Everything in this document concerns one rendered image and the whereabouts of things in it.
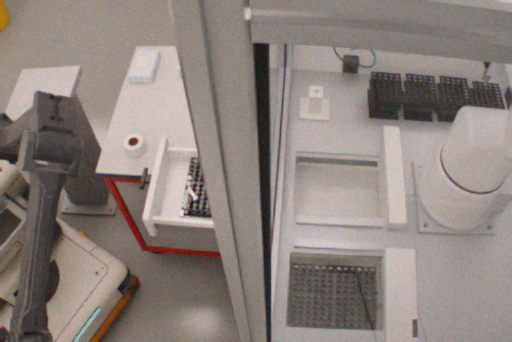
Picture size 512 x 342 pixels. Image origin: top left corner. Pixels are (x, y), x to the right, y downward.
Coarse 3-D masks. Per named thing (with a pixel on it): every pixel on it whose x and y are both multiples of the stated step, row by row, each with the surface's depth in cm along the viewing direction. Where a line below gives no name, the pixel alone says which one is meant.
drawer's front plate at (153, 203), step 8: (160, 144) 148; (168, 144) 153; (160, 152) 147; (160, 160) 145; (168, 160) 154; (160, 168) 145; (168, 168) 154; (152, 176) 142; (160, 176) 146; (152, 184) 141; (160, 184) 146; (152, 192) 139; (160, 192) 147; (152, 200) 138; (160, 200) 147; (144, 208) 137; (152, 208) 139; (144, 216) 135; (152, 216) 139; (152, 224) 139; (152, 232) 141
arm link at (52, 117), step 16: (48, 96) 83; (64, 96) 85; (32, 112) 82; (48, 112) 81; (64, 112) 84; (0, 128) 108; (16, 128) 95; (32, 128) 81; (48, 128) 80; (64, 128) 82; (0, 144) 104; (16, 144) 99; (48, 144) 79; (64, 144) 81; (48, 160) 81; (64, 160) 82
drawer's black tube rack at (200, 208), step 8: (192, 168) 150; (200, 168) 147; (200, 176) 145; (192, 184) 144; (200, 184) 144; (200, 192) 142; (192, 200) 141; (200, 200) 141; (192, 208) 139; (200, 208) 139; (208, 208) 140; (192, 216) 145; (200, 216) 142; (208, 216) 142
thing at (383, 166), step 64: (320, 64) 27; (384, 64) 27; (448, 64) 26; (320, 128) 32; (384, 128) 31; (448, 128) 31; (320, 192) 39; (384, 192) 38; (448, 192) 37; (320, 256) 49; (384, 256) 48; (448, 256) 47; (320, 320) 69; (384, 320) 67; (448, 320) 66
